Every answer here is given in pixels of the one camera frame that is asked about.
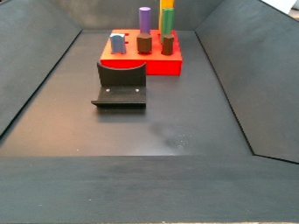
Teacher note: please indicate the yellow square-circle peg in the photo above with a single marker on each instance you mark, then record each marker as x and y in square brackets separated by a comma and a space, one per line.
[166, 4]

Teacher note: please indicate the dark brown hexagonal peg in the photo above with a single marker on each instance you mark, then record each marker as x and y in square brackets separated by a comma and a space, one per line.
[144, 43]

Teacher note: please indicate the brown round peg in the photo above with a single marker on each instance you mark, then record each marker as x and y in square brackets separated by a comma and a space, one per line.
[167, 44]

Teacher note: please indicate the red peg board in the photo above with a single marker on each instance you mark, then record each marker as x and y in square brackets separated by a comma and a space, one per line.
[158, 64]

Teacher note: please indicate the purple cylinder peg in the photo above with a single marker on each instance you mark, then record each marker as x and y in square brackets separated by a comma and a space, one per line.
[144, 19]

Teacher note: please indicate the light blue notched peg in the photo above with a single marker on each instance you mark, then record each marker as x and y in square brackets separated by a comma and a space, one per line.
[118, 43]

